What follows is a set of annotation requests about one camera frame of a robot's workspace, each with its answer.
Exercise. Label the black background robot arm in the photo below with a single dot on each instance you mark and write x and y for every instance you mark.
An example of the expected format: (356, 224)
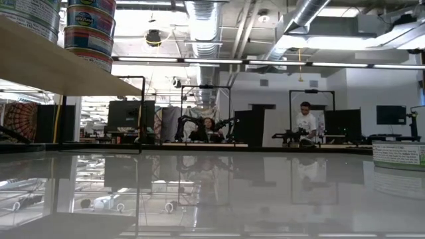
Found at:
(229, 124)
(289, 135)
(181, 124)

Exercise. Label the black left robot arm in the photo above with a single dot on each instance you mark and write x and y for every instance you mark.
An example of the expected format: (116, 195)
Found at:
(15, 134)

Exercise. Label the light wooden shelf board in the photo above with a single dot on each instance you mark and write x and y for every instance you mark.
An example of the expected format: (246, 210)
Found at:
(50, 66)

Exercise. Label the person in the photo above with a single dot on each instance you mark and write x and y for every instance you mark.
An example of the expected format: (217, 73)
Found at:
(305, 123)
(207, 130)

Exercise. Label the black cabinet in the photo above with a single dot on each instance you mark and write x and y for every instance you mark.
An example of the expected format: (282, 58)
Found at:
(249, 129)

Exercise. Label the grey draped cloth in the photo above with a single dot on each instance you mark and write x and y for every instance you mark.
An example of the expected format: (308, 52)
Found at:
(171, 119)

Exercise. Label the linear ceiling light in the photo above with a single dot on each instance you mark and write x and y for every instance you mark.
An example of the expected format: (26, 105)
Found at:
(147, 59)
(212, 61)
(277, 63)
(398, 66)
(338, 64)

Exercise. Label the white panel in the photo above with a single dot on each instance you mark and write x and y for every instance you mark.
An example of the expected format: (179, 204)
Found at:
(277, 127)

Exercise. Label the black partition panel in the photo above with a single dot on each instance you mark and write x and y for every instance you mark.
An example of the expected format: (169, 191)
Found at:
(46, 126)

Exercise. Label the red patterned tapestry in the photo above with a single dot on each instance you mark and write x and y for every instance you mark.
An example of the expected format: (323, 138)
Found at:
(21, 119)

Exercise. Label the black background rig frame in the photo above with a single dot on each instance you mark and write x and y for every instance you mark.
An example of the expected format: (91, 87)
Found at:
(312, 91)
(206, 86)

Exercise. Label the black ceiling dome camera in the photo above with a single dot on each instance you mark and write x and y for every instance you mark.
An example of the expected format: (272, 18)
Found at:
(176, 82)
(153, 37)

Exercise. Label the black metal shelf bracket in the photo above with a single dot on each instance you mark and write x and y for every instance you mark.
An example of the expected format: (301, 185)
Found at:
(143, 113)

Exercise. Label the white wall poster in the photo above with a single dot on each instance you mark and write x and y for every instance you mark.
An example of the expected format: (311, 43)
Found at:
(321, 123)

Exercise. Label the black wall monitor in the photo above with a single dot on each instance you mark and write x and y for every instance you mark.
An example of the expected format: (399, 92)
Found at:
(391, 115)

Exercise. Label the black camera on stand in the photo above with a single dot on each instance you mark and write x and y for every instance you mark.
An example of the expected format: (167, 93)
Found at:
(413, 123)

